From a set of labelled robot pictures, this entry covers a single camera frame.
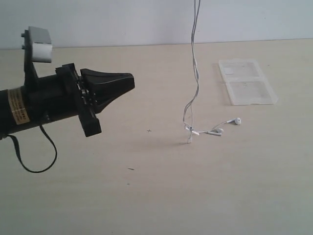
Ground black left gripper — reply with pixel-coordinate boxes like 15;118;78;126
24;63;135;137

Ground white wired earphones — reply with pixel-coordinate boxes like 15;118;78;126
182;0;242;144

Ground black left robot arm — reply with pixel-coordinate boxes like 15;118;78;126
0;64;135;138

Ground clear plastic storage case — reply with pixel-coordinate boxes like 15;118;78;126
218;59;278;105

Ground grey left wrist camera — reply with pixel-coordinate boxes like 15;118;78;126
21;26;53;86

